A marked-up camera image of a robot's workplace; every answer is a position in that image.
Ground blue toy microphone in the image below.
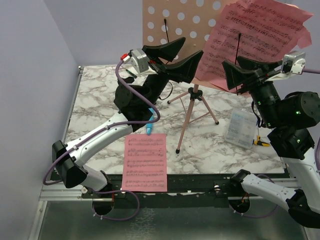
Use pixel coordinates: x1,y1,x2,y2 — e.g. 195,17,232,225
146,108,155,136

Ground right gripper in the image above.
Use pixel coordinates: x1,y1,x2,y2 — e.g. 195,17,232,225
221,55,283,127

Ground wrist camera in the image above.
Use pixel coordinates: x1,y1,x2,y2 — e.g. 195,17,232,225
120,48,150,75
280,50,306,80

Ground green black pen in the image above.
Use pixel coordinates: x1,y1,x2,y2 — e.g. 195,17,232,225
126,69,137,79

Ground pink music stand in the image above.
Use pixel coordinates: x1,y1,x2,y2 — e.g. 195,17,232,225
142,0,230,154

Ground black microphone stand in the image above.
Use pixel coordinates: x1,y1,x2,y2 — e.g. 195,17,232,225
116,76,135,99

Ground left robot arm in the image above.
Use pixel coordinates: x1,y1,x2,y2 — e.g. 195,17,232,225
50,37,204,198

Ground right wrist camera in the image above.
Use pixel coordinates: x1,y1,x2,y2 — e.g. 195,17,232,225
280,50,306,80

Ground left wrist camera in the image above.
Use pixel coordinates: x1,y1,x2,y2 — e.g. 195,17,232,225
120,48,150,75

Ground aluminium rail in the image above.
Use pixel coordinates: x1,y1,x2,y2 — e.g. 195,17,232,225
39,188,112,202

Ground yellow black pliers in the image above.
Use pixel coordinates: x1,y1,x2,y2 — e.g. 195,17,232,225
253,135,270,147

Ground pink sheet music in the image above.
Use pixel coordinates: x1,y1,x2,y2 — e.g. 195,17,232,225
195,0,313,91

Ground pink sheet music pages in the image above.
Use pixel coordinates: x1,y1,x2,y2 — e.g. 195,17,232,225
121,133,168,193

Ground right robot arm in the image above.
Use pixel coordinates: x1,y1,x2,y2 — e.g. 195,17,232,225
222,51,320,229

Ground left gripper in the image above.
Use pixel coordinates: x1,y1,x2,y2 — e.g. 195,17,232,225
142,37,203,109

